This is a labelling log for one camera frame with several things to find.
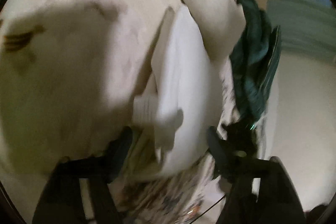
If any white t-shirt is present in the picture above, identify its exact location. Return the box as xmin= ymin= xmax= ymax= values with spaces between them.
xmin=132 ymin=5 xmax=222 ymax=181

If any right green curtain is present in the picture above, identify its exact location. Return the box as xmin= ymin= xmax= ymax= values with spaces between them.
xmin=256 ymin=0 xmax=335 ymax=63

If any dark green folded blanket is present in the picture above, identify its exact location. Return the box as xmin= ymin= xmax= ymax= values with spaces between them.
xmin=230 ymin=0 xmax=281 ymax=122

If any floral bed cover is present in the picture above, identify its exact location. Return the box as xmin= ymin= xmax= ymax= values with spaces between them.
xmin=0 ymin=0 xmax=268 ymax=224

